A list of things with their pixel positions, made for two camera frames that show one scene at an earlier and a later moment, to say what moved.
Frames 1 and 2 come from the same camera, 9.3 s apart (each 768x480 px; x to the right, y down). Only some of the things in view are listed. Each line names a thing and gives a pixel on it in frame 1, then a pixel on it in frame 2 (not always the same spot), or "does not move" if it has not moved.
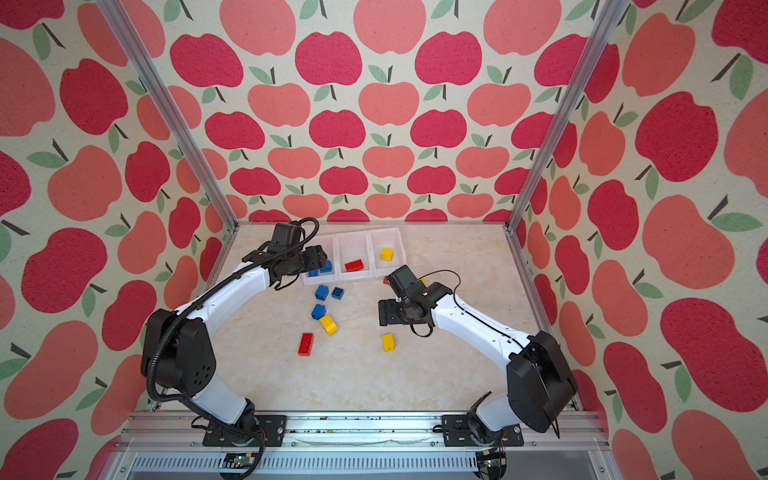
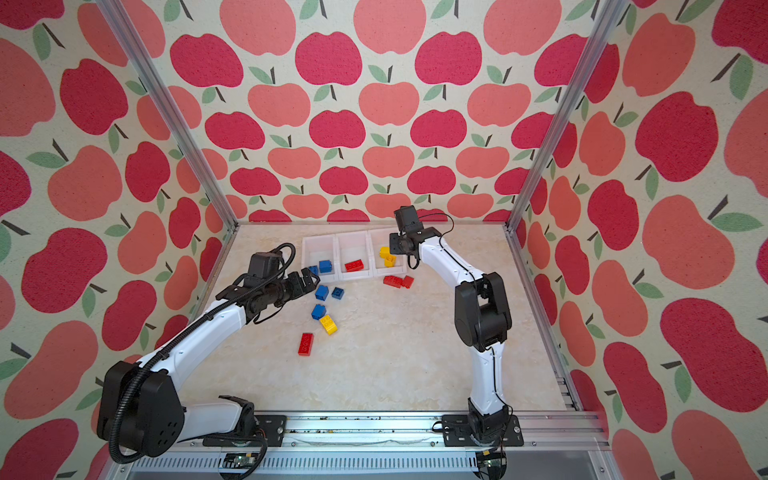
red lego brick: x=357 y=265 does not move
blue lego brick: x=326 y=269 does not move
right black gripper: x=387 y=311 to x=395 y=249
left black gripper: x=317 y=257 to x=299 y=286
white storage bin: x=386 y=251 does not move
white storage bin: x=329 y=244 does not move
